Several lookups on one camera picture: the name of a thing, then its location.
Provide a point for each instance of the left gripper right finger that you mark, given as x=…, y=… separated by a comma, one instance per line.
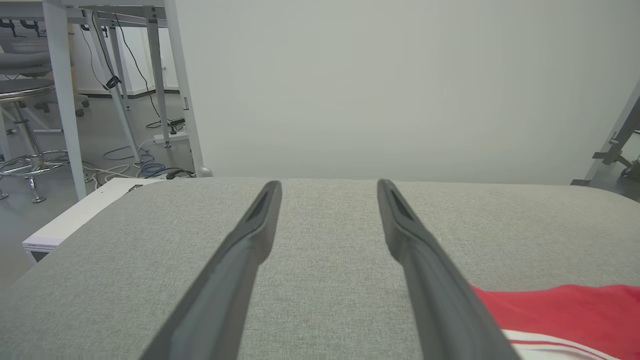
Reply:
x=445, y=300

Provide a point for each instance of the white power strip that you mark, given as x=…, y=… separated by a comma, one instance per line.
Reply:
x=167, y=138

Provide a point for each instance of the white thin-legged table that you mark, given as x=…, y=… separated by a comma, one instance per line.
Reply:
x=156, y=65

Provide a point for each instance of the red and white garment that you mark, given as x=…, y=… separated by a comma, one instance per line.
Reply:
x=575, y=310

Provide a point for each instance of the white box case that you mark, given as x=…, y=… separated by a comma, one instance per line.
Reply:
x=75, y=215

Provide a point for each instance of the black seat chrome stool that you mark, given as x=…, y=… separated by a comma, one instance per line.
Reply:
x=25, y=87

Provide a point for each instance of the grey metal stand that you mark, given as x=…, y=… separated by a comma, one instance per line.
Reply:
x=625, y=130

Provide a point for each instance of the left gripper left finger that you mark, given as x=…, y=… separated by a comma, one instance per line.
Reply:
x=225, y=290

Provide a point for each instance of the grey office chair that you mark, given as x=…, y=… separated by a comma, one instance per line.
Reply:
x=25, y=60

